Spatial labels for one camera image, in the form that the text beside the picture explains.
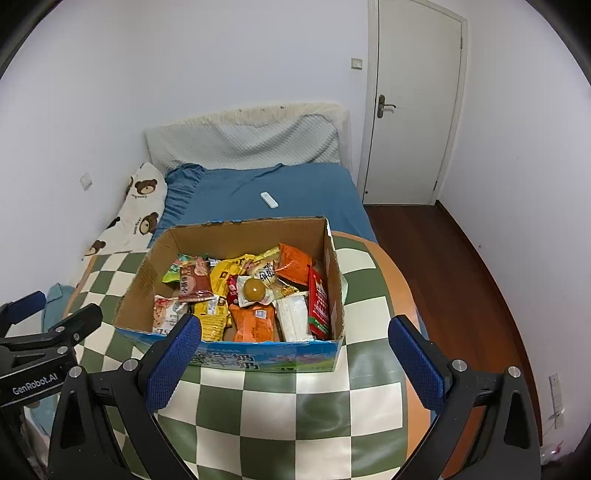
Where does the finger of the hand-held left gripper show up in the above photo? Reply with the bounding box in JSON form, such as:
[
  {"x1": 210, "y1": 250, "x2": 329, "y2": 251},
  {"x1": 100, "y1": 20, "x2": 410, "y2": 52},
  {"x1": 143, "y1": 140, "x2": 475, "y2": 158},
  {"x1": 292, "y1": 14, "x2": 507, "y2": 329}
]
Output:
[
  {"x1": 0, "y1": 291, "x2": 47, "y2": 334},
  {"x1": 44, "y1": 303, "x2": 103, "y2": 348}
]

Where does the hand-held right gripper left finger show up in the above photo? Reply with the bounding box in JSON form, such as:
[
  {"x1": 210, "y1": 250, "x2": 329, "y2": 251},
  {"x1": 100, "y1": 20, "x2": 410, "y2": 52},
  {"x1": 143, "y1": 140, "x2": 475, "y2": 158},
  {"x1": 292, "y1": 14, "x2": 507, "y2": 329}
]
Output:
[{"x1": 48, "y1": 314, "x2": 202, "y2": 480}]

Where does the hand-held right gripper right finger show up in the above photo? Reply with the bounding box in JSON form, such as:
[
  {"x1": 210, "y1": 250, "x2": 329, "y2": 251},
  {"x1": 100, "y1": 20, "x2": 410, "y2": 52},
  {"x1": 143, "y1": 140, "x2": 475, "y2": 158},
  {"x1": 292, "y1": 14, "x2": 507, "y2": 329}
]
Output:
[{"x1": 388, "y1": 315, "x2": 543, "y2": 480}]

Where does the pinkish white snack packet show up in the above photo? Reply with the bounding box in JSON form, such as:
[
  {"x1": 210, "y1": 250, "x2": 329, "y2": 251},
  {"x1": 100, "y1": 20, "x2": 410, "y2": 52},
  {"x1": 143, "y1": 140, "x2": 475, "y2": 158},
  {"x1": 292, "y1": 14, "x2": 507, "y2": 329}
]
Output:
[{"x1": 152, "y1": 295, "x2": 189, "y2": 335}]

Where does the yellow striped snack packet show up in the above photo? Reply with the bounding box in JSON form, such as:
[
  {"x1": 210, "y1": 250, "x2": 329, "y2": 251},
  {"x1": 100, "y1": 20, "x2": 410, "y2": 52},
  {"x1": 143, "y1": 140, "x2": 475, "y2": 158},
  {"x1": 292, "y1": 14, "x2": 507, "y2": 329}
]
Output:
[{"x1": 193, "y1": 298, "x2": 232, "y2": 342}]

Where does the brown red snack packet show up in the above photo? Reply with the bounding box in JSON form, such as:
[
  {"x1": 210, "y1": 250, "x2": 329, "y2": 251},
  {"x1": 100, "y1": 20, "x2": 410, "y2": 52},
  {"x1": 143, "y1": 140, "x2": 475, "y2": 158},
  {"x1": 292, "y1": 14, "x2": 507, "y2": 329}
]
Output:
[{"x1": 178, "y1": 256, "x2": 215, "y2": 303}]

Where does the orange packet with blue label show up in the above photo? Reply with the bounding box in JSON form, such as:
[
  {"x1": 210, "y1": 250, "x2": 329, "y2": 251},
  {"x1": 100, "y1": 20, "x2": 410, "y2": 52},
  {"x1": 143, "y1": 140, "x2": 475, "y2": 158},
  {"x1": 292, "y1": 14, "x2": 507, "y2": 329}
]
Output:
[{"x1": 229, "y1": 305, "x2": 281, "y2": 343}]

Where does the green candy packet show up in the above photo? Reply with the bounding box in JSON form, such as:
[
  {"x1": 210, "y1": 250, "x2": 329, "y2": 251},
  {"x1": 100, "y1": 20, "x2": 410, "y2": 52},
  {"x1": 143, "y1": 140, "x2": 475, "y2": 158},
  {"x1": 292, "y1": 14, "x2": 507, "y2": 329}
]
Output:
[{"x1": 161, "y1": 254, "x2": 186, "y2": 284}]

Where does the small red snack packet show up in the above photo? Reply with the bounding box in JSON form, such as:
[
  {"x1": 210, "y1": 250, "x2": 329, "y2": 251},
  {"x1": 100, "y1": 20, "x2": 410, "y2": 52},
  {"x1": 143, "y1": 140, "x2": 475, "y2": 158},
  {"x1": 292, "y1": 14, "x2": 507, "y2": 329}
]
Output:
[{"x1": 226, "y1": 275, "x2": 245, "y2": 305}]

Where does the cardboard box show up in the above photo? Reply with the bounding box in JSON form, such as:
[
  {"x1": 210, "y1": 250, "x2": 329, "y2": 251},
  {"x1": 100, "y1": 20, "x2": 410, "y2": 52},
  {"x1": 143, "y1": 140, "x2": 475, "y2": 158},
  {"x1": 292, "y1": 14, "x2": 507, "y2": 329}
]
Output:
[{"x1": 113, "y1": 216, "x2": 346, "y2": 374}]

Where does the orange jelly cup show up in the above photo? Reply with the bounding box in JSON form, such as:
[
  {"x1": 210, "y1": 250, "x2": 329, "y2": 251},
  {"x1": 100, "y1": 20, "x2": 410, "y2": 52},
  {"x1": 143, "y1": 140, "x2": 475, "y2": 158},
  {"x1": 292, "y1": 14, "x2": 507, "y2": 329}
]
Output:
[{"x1": 236, "y1": 276, "x2": 277, "y2": 308}]

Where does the red packet with green edge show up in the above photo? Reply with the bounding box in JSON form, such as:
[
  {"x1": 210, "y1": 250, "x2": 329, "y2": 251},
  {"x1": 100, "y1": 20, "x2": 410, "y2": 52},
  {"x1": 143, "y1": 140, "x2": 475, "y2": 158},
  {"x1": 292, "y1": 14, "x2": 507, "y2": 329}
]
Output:
[{"x1": 307, "y1": 267, "x2": 331, "y2": 340}]

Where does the clear biscuit packet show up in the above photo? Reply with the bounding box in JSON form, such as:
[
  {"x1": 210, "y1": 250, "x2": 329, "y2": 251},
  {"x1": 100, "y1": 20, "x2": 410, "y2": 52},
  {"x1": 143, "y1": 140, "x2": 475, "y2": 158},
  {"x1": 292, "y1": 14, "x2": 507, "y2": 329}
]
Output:
[{"x1": 247, "y1": 247, "x2": 301, "y2": 301}]

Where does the orange snack packet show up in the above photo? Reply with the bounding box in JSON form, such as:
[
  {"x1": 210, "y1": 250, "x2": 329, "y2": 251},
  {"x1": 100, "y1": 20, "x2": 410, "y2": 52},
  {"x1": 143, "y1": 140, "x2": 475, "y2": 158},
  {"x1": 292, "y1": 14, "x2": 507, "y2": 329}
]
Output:
[{"x1": 276, "y1": 243, "x2": 315, "y2": 284}]

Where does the green checkered blanket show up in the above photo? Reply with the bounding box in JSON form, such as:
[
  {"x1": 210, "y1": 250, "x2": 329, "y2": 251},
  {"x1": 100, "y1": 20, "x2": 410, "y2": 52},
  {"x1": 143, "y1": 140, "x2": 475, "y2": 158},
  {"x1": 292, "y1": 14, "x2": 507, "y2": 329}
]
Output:
[{"x1": 69, "y1": 230, "x2": 472, "y2": 480}]

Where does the bear print pillow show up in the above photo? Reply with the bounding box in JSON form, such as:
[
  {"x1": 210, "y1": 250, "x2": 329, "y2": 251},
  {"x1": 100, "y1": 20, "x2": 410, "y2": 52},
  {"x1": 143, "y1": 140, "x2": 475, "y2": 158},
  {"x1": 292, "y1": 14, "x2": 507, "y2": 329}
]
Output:
[{"x1": 83, "y1": 161, "x2": 168, "y2": 261}]

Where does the white power outlet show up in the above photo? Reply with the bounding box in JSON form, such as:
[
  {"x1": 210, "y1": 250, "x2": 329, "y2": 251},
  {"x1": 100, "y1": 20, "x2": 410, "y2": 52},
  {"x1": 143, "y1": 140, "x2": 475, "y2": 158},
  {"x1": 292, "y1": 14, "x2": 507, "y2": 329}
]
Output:
[{"x1": 549, "y1": 375, "x2": 566, "y2": 430}]

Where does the blue bed sheet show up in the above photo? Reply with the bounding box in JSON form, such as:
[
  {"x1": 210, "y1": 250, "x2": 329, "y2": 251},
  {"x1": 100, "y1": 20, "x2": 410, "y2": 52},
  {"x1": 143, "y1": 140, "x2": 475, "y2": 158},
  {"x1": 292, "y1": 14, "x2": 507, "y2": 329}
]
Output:
[{"x1": 148, "y1": 162, "x2": 379, "y2": 252}]

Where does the white door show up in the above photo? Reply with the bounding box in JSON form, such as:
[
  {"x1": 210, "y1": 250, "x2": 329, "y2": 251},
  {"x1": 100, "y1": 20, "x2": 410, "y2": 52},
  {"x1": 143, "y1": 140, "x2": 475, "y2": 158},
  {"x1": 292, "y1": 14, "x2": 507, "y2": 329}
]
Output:
[{"x1": 360, "y1": 0, "x2": 467, "y2": 206}]

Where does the white quilted headboard cushion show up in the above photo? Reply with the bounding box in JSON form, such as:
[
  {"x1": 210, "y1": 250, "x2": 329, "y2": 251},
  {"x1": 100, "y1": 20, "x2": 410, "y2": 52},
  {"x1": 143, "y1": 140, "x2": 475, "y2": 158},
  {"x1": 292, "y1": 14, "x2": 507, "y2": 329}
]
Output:
[{"x1": 144, "y1": 102, "x2": 352, "y2": 169}]

